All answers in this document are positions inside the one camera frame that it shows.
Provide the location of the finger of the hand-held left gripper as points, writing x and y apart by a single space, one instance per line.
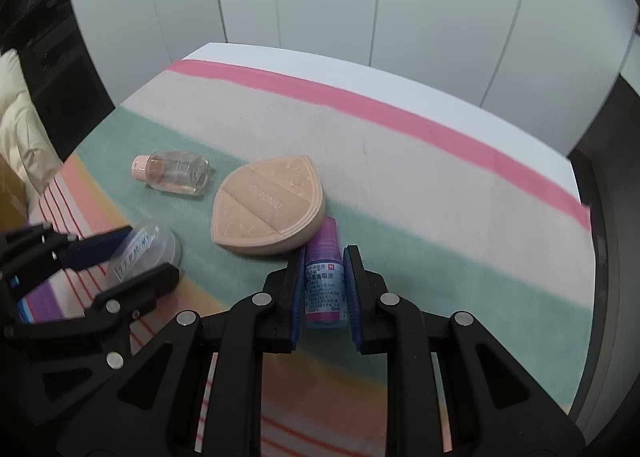
150 284
90 249

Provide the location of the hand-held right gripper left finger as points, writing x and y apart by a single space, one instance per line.
297 297

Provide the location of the beige makeup puff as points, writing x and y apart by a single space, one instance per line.
265 207

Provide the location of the brown cardboard box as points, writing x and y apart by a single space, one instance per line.
10 192

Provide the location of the purple eye drop bottle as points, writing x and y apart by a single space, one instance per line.
322 287

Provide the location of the clear round case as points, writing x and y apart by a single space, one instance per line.
150 247

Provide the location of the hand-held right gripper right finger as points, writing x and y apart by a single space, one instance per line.
351 297

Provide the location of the small clear pink-capped bottle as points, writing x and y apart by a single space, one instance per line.
175 171

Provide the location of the striped pastel cloth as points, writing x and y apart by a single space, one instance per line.
400 177

